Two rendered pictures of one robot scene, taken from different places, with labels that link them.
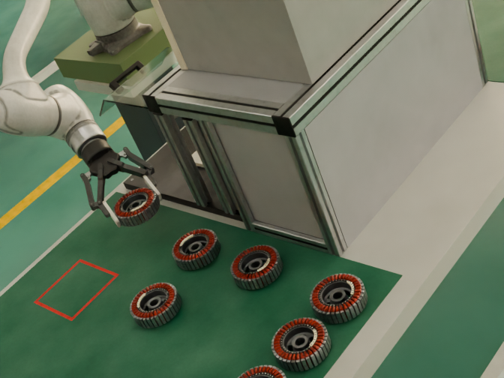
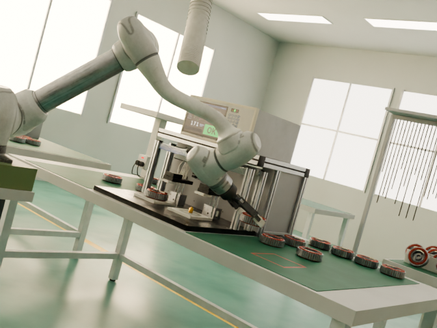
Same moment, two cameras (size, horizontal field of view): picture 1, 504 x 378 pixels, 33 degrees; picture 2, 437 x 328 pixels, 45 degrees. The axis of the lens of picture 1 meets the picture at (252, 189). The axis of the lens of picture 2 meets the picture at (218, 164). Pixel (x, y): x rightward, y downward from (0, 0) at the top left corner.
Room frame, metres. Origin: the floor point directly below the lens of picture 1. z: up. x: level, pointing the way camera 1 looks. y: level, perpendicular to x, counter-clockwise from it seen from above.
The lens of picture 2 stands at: (2.42, 2.39, 1.12)
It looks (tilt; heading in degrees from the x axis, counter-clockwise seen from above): 2 degrees down; 257
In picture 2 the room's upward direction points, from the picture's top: 15 degrees clockwise
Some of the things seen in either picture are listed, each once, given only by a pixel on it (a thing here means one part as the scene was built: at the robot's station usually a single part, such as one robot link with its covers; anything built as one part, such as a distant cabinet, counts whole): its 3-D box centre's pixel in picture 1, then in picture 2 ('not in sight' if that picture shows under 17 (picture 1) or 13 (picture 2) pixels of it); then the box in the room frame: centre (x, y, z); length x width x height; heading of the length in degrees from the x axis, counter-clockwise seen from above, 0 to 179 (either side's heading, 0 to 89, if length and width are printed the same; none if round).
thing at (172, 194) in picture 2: not in sight; (177, 198); (1.98, -0.25, 0.80); 0.07 x 0.05 x 0.06; 127
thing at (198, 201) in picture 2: not in sight; (214, 183); (1.82, -0.22, 0.92); 0.66 x 0.01 x 0.30; 127
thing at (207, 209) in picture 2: not in sight; (211, 211); (1.83, -0.06, 0.80); 0.07 x 0.05 x 0.06; 127
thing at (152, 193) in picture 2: not in sight; (156, 194); (2.09, -0.17, 0.80); 0.11 x 0.11 x 0.04
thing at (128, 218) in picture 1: (136, 206); (253, 219); (1.73, 0.27, 0.85); 0.11 x 0.11 x 0.04
